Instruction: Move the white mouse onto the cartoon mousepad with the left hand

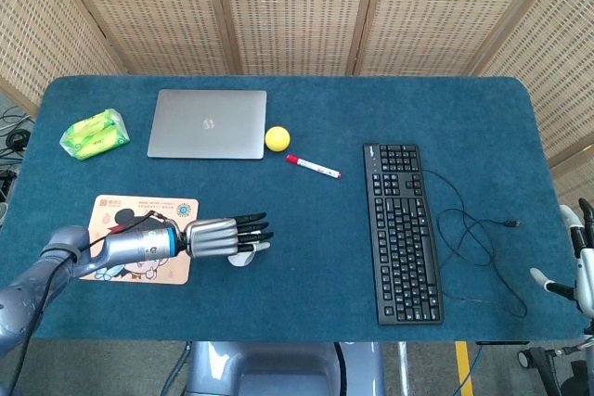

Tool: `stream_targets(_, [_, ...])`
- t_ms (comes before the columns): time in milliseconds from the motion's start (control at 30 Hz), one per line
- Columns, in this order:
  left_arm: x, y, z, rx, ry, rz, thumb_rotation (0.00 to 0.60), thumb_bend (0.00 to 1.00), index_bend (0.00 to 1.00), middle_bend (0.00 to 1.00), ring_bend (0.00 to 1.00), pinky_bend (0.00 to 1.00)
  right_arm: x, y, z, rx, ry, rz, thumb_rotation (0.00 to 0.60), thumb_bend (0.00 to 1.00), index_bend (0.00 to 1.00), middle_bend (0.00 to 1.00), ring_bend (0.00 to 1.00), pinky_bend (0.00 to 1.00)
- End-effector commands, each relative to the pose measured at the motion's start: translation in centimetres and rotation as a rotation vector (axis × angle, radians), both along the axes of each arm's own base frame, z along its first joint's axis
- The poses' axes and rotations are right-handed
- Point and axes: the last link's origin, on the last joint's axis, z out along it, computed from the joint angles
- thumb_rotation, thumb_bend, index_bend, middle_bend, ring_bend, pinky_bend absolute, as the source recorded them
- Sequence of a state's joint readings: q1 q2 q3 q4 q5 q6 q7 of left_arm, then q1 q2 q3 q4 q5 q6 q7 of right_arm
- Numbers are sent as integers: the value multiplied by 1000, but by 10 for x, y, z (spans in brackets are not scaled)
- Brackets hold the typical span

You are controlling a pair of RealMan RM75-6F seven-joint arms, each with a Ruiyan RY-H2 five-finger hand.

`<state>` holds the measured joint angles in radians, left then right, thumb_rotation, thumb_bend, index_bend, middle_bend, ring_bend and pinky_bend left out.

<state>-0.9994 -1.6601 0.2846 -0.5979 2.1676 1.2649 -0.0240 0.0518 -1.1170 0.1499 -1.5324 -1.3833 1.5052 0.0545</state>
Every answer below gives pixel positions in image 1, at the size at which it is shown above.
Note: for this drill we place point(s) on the black caster wheel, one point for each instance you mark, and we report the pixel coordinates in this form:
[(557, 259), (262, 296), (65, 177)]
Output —
[(525, 358)]

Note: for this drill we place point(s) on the yellow floor tape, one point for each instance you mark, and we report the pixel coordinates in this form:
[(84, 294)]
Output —
[(463, 368)]

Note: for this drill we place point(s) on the yellow foam ball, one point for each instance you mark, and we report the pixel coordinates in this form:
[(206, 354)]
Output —
[(277, 138)]

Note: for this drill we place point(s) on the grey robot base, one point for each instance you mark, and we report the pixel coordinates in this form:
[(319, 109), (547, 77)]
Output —
[(283, 370)]

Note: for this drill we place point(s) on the blue table cloth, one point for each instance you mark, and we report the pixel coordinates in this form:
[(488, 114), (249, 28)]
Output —
[(301, 298)]

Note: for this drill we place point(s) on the green tissue pack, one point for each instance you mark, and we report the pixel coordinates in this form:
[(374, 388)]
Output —
[(95, 135)]

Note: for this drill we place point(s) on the grey closed laptop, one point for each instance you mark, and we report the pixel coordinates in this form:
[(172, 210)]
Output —
[(206, 124)]

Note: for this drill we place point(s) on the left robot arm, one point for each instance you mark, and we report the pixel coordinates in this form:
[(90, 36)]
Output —
[(139, 245)]

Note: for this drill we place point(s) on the red white marker pen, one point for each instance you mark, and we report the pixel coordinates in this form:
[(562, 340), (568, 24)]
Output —
[(313, 166)]

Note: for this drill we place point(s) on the cartoon girl mouse pad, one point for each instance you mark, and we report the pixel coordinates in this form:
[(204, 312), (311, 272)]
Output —
[(111, 210)]

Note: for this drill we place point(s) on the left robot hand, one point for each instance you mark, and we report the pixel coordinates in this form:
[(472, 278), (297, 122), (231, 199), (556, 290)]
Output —
[(213, 238)]

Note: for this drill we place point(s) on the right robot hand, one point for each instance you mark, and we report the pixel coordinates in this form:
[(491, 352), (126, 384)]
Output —
[(585, 275)]

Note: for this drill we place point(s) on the woven bamboo folding screen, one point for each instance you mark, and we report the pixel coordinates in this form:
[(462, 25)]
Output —
[(297, 11)]

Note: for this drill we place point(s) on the white computer mouse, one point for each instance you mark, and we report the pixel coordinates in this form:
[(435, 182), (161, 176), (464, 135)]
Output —
[(241, 260)]

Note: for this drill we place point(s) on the black computer keyboard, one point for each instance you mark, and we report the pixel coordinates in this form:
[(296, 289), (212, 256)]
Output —
[(403, 238)]

